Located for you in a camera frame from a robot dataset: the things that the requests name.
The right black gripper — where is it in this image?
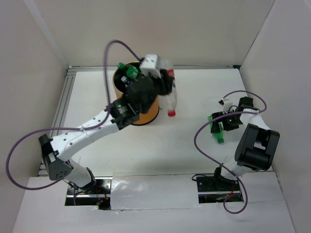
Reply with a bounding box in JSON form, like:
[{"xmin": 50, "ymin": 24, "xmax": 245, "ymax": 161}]
[{"xmin": 211, "ymin": 110, "xmax": 243, "ymax": 133}]

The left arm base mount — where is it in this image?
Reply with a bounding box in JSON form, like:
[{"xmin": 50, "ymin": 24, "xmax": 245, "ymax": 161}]
[{"xmin": 65, "ymin": 177, "xmax": 113, "ymax": 210}]

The orange cylindrical bin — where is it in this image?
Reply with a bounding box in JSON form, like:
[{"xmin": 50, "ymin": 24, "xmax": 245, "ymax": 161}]
[{"xmin": 112, "ymin": 65, "xmax": 160, "ymax": 126}]

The shiny white tape sheet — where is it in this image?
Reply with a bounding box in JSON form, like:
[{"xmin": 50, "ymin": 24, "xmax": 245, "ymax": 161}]
[{"xmin": 110, "ymin": 174, "xmax": 201, "ymax": 211}]

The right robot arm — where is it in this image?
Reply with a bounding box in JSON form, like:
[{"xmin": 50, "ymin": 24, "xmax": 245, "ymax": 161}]
[{"xmin": 208, "ymin": 97, "xmax": 280, "ymax": 190}]

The clear bottle white cap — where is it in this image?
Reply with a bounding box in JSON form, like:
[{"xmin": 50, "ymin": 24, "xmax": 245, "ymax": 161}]
[{"xmin": 121, "ymin": 76, "xmax": 132, "ymax": 85}]

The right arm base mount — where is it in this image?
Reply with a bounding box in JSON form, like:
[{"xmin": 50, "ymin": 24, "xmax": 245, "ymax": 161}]
[{"xmin": 191, "ymin": 167, "xmax": 243, "ymax": 204}]

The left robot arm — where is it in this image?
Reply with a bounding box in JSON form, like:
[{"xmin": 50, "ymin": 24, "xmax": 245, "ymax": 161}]
[{"xmin": 39, "ymin": 69, "xmax": 176, "ymax": 194}]

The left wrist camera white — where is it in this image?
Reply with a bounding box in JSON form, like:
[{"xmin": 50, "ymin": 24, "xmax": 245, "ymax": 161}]
[{"xmin": 139, "ymin": 54, "xmax": 160, "ymax": 78}]

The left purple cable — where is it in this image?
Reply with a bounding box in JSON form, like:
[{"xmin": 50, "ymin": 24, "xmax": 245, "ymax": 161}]
[{"xmin": 5, "ymin": 40, "xmax": 145, "ymax": 190}]

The red label red cap bottle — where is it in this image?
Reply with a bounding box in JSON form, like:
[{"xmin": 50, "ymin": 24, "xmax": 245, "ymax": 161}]
[{"xmin": 159, "ymin": 58, "xmax": 177, "ymax": 117}]

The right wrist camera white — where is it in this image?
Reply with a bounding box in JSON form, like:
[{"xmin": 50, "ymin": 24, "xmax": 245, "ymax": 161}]
[{"xmin": 219, "ymin": 98, "xmax": 233, "ymax": 114}]

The small green soda bottle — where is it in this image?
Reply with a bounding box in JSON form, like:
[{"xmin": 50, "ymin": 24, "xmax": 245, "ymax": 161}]
[{"xmin": 118, "ymin": 63, "xmax": 141, "ymax": 80}]

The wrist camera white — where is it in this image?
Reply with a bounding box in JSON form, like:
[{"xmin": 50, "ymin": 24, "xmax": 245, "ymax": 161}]
[
  {"xmin": 139, "ymin": 54, "xmax": 160, "ymax": 78},
  {"xmin": 219, "ymin": 98, "xmax": 233, "ymax": 114}
]

